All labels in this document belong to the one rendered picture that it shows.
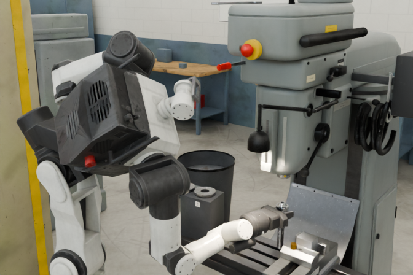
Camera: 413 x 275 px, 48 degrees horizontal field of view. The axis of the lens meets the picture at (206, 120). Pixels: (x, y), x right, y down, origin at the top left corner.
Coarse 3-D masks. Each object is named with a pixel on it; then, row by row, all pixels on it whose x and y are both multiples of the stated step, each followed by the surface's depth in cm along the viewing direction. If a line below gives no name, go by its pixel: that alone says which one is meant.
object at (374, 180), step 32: (384, 96) 190; (352, 128) 187; (320, 160) 200; (352, 160) 190; (384, 160) 199; (352, 192) 193; (384, 192) 206; (384, 224) 209; (352, 256) 199; (384, 256) 216
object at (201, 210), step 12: (192, 192) 193; (204, 192) 193; (216, 192) 193; (192, 204) 189; (204, 204) 186; (216, 204) 189; (192, 216) 190; (204, 216) 187; (216, 216) 190; (192, 228) 192; (204, 228) 189
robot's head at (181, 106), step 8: (176, 88) 137; (184, 88) 135; (176, 96) 132; (184, 96) 131; (168, 104) 135; (176, 104) 129; (184, 104) 129; (192, 104) 131; (168, 112) 135; (176, 112) 132; (184, 112) 131; (192, 112) 131
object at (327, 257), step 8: (320, 240) 171; (328, 240) 179; (320, 248) 168; (328, 248) 169; (336, 248) 176; (320, 256) 168; (328, 256) 171; (336, 256) 177; (272, 264) 163; (280, 264) 163; (288, 264) 163; (296, 264) 164; (320, 264) 166; (328, 264) 172; (336, 264) 175; (264, 272) 158; (272, 272) 158; (280, 272) 159; (288, 272) 160; (296, 272) 158; (304, 272) 158; (312, 272) 162; (320, 272) 167; (328, 272) 170
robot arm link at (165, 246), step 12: (180, 216) 133; (156, 228) 131; (168, 228) 131; (180, 228) 135; (156, 240) 133; (168, 240) 132; (180, 240) 136; (156, 252) 135; (168, 252) 134; (180, 252) 136; (168, 264) 134; (180, 264) 136; (192, 264) 139
